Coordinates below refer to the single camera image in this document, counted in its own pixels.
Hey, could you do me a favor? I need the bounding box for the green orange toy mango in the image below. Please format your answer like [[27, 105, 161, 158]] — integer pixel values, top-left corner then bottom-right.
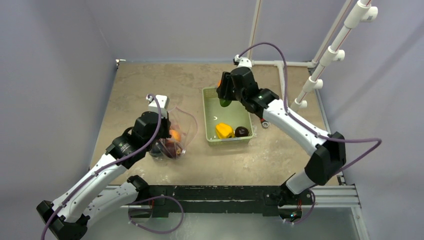
[[216, 80, 232, 108]]

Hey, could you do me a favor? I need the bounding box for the green plastic basket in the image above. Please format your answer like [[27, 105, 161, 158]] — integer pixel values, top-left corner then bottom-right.
[[202, 86, 254, 147]]

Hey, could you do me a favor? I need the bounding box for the orange toy pumpkin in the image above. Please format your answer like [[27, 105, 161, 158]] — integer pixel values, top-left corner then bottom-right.
[[169, 129, 182, 143]]

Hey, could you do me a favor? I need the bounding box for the dark red toy apple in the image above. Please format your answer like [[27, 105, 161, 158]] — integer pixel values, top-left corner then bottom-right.
[[163, 141, 184, 159]]

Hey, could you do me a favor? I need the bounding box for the clear zip top bag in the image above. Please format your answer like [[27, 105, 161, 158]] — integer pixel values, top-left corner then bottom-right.
[[154, 107, 198, 159]]

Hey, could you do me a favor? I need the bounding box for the yellow toy bell pepper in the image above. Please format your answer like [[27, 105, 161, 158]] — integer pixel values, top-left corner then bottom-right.
[[215, 122, 235, 139]]

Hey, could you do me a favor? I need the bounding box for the dark purple toy plum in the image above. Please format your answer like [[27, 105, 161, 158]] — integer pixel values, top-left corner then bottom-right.
[[234, 126, 250, 138]]

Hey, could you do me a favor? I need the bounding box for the purple toy eggplant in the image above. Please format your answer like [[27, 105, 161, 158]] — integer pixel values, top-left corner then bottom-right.
[[149, 140, 164, 158]]

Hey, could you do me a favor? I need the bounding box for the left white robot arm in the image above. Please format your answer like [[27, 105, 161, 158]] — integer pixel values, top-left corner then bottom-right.
[[36, 109, 171, 240]]

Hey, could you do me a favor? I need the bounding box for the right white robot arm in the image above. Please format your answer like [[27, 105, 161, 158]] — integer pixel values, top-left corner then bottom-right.
[[216, 67, 346, 204]]

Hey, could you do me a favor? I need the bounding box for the grey adjustable wrench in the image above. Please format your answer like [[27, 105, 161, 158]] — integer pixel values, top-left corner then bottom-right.
[[260, 118, 270, 129]]

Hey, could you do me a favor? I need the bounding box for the black base bar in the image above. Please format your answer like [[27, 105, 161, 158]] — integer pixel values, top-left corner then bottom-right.
[[138, 185, 313, 220]]

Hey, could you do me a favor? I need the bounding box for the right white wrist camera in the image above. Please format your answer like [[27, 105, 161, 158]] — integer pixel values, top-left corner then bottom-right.
[[233, 54, 253, 69]]

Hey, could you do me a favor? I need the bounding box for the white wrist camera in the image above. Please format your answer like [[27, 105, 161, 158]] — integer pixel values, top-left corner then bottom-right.
[[233, 54, 253, 69], [146, 94, 170, 118]]

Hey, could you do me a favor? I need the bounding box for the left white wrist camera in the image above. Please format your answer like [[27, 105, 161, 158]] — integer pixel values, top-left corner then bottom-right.
[[146, 94, 170, 118]]

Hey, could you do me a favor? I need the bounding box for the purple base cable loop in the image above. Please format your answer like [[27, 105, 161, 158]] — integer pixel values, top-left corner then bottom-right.
[[127, 195, 185, 235]]

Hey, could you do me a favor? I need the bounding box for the white pvc pipe frame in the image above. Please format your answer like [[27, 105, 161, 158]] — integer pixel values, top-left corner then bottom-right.
[[251, 0, 378, 111]]

